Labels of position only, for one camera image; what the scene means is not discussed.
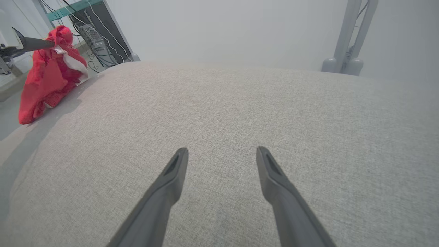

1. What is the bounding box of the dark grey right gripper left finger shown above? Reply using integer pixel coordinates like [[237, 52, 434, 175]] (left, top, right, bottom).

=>
[[106, 147, 189, 247]]

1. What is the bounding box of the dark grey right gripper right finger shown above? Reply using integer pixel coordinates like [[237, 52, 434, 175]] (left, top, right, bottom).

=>
[[256, 146, 336, 247]]

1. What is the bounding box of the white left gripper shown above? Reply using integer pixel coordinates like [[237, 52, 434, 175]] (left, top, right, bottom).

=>
[[0, 27, 56, 74]]

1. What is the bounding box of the red garment with white trim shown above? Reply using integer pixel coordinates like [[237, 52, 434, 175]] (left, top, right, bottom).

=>
[[18, 25, 90, 125]]

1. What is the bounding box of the teal edged desk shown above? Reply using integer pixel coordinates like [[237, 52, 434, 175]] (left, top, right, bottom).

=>
[[33, 0, 103, 30]]

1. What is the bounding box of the grey vented metal box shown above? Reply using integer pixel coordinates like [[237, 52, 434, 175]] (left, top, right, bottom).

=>
[[79, 24, 104, 47]]

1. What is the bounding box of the white power strip with cables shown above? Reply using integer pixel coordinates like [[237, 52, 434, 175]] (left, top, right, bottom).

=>
[[38, 0, 134, 74]]

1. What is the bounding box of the grey partition end post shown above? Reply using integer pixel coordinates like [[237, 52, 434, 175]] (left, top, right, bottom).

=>
[[101, 0, 141, 63]]

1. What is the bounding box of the grey metal partition post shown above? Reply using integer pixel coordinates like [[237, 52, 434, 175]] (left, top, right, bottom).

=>
[[344, 0, 379, 77], [322, 0, 363, 73]]

